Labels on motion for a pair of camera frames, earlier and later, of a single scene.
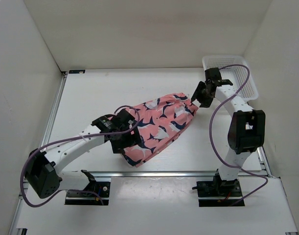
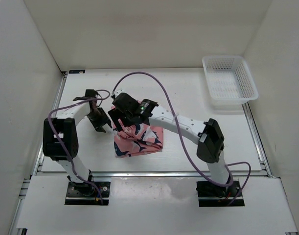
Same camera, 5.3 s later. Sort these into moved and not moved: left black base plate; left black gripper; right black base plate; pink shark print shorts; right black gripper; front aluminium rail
Moved: right black gripper; pink shark print shorts; left black gripper
Not moved: left black base plate; right black base plate; front aluminium rail
